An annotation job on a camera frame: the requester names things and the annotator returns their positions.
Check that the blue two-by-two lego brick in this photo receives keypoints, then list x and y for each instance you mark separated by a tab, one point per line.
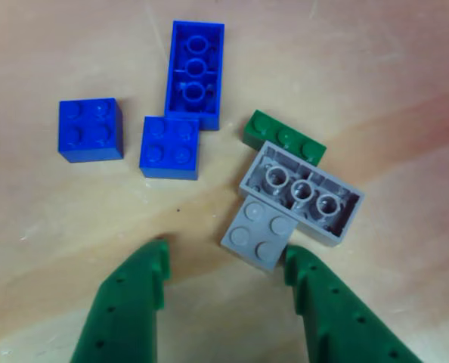
90	130
169	147

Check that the light grey two-by-four lego brick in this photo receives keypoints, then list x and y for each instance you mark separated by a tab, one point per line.
304	189

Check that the light grey two-by-two lego brick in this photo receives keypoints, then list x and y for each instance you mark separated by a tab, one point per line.
254	234

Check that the green lego brick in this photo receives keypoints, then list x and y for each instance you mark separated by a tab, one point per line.
277	130

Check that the blue two-by-four lego brick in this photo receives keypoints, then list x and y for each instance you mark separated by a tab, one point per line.
194	72

